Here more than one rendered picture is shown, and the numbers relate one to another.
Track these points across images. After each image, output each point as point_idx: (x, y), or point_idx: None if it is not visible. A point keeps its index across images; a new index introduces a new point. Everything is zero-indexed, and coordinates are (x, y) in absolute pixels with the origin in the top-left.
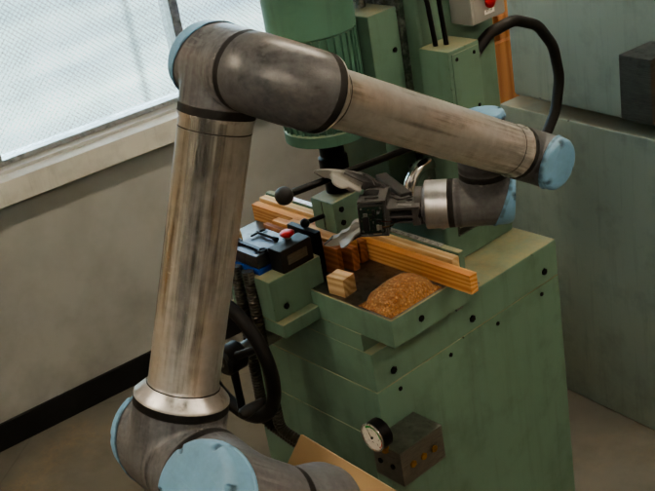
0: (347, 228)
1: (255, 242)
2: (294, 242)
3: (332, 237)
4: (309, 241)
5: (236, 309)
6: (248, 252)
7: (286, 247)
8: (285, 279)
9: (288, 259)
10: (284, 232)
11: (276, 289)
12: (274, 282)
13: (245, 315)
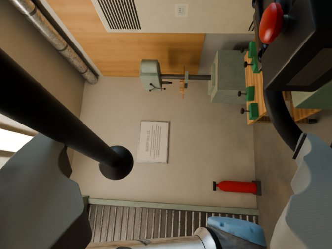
0: (308, 181)
1: (269, 5)
2: (285, 55)
3: (298, 149)
4: (324, 36)
5: (276, 128)
6: (257, 48)
7: (271, 77)
8: (325, 93)
9: (297, 84)
10: (260, 30)
11: (320, 104)
12: (303, 104)
13: (286, 138)
